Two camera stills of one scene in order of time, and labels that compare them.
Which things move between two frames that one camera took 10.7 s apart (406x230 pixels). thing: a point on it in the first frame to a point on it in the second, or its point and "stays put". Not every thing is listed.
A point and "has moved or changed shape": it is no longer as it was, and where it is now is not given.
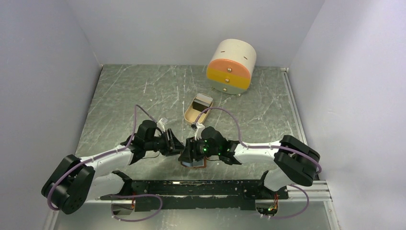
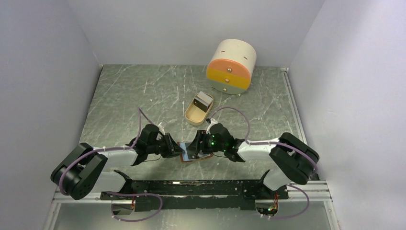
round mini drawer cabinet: (230, 67) stays put
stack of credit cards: (202, 102) stays put
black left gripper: (172, 146) stays put
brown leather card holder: (200, 163) has moved or changed shape
